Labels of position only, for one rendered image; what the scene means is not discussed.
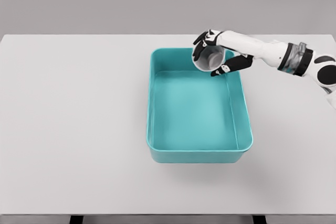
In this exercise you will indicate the white paper cup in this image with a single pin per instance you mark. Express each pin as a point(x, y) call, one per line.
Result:
point(210, 58)

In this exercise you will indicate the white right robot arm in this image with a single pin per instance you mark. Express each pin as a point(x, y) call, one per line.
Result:
point(294, 57)

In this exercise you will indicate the teal plastic basket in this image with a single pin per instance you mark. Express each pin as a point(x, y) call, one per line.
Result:
point(197, 108)

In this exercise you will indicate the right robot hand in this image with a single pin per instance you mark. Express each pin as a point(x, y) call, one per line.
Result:
point(236, 41)

